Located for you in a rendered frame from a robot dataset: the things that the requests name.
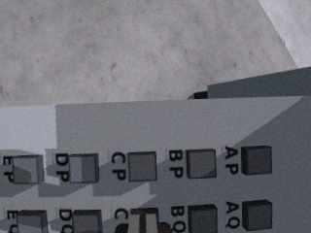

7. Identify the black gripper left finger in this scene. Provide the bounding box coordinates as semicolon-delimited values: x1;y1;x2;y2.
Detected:
115;215;143;233

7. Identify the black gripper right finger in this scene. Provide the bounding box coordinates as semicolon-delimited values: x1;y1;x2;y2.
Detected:
143;214;172;233

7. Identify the large grey box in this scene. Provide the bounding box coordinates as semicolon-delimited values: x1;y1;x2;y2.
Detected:
0;67;311;233

